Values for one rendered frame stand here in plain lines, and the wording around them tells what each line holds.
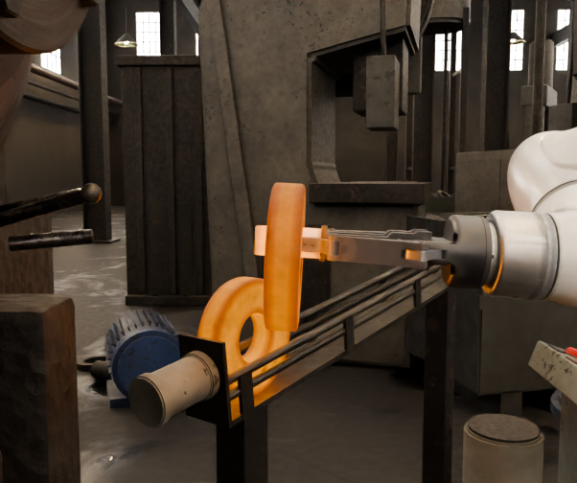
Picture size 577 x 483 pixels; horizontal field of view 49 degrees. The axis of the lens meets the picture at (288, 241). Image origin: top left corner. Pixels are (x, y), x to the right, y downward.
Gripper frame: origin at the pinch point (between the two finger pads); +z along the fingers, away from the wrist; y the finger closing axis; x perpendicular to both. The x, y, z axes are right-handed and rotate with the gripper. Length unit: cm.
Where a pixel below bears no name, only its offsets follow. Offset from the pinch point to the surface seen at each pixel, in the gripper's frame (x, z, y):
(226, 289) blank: -7.7, 7.7, 11.7
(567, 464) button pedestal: -38, -47, 37
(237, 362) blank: -16.6, 5.9, 10.9
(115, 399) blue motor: -84, 71, 173
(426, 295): -15, -26, 57
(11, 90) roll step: 11.7, 19.7, -20.3
